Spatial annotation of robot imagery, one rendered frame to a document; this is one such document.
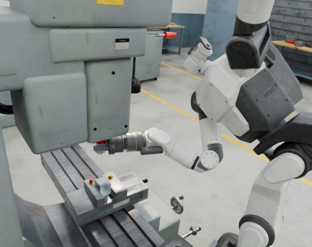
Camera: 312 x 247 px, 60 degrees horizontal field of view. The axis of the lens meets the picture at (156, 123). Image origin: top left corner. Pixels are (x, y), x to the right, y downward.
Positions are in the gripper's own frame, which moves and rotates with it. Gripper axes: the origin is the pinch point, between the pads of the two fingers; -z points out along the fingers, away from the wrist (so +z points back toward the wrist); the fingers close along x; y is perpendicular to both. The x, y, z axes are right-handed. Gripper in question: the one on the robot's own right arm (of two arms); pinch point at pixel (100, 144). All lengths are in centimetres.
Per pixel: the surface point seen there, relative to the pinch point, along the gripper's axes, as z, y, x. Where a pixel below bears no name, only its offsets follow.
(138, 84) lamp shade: 18.1, -21.9, -12.5
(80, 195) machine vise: -9.2, 24.5, 2.3
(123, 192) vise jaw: 9.2, 21.5, 7.2
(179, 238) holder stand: 21.8, 13.1, 42.5
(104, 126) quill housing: 0.7, -13.9, 10.5
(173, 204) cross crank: 48, 63, -22
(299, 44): 534, 37, -464
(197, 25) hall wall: 434, 47, -870
